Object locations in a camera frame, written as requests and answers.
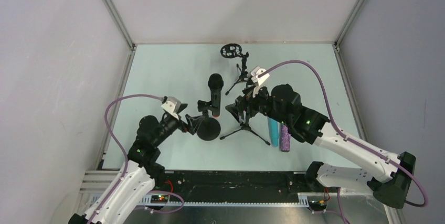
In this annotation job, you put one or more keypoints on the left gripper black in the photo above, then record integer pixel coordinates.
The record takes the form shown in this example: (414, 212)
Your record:
(186, 120)

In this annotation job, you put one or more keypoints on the tripod stand with shock mount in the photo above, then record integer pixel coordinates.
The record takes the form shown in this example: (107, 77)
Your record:
(233, 50)

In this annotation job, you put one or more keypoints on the teal blue microphone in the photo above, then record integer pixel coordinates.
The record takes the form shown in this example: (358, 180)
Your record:
(274, 132)

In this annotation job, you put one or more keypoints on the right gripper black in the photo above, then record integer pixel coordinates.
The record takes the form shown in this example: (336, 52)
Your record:
(246, 103)

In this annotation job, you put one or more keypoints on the left aluminium frame post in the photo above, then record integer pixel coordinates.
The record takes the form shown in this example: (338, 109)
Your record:
(117, 19)

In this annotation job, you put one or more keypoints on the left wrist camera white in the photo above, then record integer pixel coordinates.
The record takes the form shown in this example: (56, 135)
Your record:
(173, 107)

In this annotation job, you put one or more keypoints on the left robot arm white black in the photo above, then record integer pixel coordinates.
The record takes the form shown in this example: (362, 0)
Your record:
(140, 172)

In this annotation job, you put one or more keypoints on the right aluminium frame post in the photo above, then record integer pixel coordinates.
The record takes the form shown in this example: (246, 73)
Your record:
(352, 16)

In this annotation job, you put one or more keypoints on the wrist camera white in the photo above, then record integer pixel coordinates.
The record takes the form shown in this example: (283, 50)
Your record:
(173, 107)
(258, 77)

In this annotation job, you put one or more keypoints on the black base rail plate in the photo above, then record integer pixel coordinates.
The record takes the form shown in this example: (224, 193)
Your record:
(236, 187)

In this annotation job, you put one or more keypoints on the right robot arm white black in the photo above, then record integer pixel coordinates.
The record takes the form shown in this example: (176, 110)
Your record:
(386, 175)

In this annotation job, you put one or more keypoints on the tripod stand with double clamp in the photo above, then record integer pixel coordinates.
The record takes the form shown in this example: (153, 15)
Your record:
(244, 127)

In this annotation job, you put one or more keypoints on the purple glitter microphone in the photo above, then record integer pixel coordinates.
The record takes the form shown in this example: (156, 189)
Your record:
(284, 143)

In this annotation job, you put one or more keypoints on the round base clip mic stand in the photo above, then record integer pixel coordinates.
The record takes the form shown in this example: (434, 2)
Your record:
(209, 128)

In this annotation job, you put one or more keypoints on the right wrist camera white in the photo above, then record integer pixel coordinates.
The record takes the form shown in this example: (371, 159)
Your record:
(258, 77)

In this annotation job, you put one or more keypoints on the black microphone orange end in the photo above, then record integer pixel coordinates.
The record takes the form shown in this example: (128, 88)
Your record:
(215, 84)

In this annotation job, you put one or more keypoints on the aluminium frame post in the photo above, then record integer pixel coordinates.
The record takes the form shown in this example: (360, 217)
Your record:
(117, 19)
(352, 16)

